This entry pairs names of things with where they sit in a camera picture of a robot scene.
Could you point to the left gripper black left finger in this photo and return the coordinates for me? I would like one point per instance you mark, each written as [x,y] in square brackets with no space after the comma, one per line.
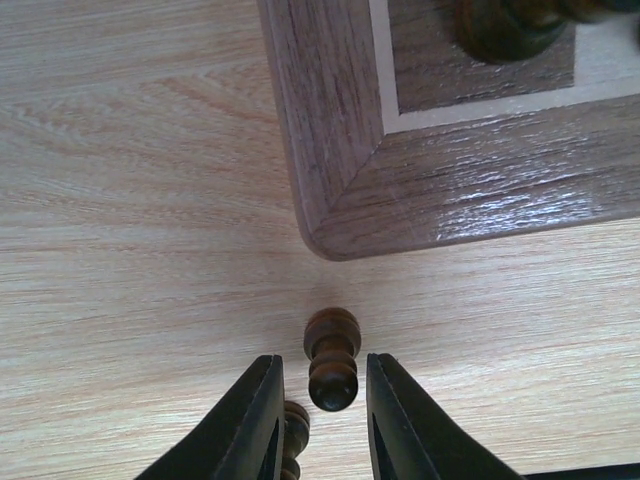
[240,438]

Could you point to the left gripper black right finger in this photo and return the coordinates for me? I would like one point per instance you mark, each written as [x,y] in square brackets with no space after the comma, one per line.
[412,437]

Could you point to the dark chess piece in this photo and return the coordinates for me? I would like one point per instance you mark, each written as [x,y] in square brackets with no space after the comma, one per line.
[593,11]
[295,439]
[507,31]
[332,341]

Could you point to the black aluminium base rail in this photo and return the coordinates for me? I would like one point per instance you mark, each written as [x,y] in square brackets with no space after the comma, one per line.
[629,471]

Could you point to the wooden chess board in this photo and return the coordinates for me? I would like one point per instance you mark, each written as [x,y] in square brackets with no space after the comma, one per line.
[368,180]

